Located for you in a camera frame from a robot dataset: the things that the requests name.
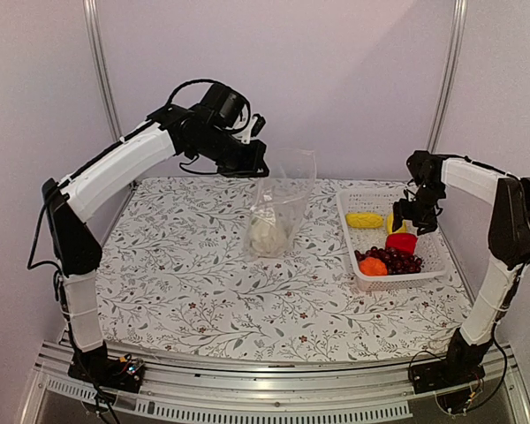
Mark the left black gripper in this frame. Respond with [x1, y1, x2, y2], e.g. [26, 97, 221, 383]
[191, 124, 269, 178]

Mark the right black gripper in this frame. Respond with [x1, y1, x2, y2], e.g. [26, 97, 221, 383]
[394, 183, 447, 235]

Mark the yellow corn toy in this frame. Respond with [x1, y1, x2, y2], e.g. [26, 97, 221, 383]
[386, 213, 408, 235]
[345, 213, 384, 229]

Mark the red pepper toy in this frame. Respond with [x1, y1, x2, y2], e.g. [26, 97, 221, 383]
[385, 232, 418, 254]

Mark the clear zip top bag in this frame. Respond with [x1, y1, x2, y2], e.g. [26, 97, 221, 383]
[244, 148, 317, 260]

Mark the white cauliflower toy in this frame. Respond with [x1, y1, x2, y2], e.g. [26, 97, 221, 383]
[247, 217, 288, 257]

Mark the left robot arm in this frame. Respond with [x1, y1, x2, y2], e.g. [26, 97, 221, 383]
[42, 104, 269, 383]

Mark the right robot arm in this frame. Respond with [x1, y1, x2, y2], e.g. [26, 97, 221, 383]
[392, 150, 530, 347]

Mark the white plastic basket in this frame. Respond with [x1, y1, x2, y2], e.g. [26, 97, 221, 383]
[337, 185, 450, 292]

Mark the dark red grape bunch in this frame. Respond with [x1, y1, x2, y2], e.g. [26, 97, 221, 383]
[353, 246, 424, 276]

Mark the orange pumpkin toy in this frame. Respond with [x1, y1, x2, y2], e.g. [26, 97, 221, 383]
[359, 257, 388, 276]

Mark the floral table mat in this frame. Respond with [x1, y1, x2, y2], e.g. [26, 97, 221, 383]
[96, 178, 470, 362]

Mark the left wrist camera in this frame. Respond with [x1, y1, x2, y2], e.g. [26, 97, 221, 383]
[199, 83, 266, 144]

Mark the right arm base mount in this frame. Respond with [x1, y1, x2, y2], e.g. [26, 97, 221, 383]
[407, 350, 485, 415]

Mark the aluminium front rail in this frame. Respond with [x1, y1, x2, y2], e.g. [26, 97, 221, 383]
[15, 340, 530, 423]

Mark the left aluminium post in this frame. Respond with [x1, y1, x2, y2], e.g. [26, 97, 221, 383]
[82, 0, 121, 140]

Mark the aluminium post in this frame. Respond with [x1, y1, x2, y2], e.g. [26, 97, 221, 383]
[82, 0, 121, 140]
[427, 0, 467, 153]

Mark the right aluminium post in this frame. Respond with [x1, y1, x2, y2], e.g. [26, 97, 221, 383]
[427, 0, 467, 153]

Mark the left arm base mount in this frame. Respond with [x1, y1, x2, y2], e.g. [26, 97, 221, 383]
[68, 346, 145, 393]

